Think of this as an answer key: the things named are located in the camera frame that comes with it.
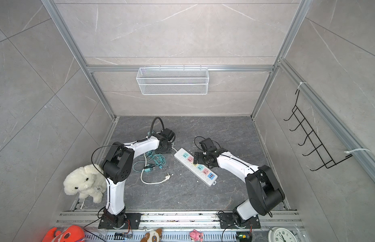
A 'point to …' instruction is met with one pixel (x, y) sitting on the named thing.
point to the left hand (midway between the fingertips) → (168, 147)
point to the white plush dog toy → (87, 181)
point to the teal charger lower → (147, 170)
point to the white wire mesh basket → (173, 81)
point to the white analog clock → (281, 234)
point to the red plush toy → (72, 233)
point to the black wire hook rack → (321, 150)
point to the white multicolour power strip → (185, 158)
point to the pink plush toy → (196, 236)
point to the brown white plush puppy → (152, 236)
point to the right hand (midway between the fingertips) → (202, 159)
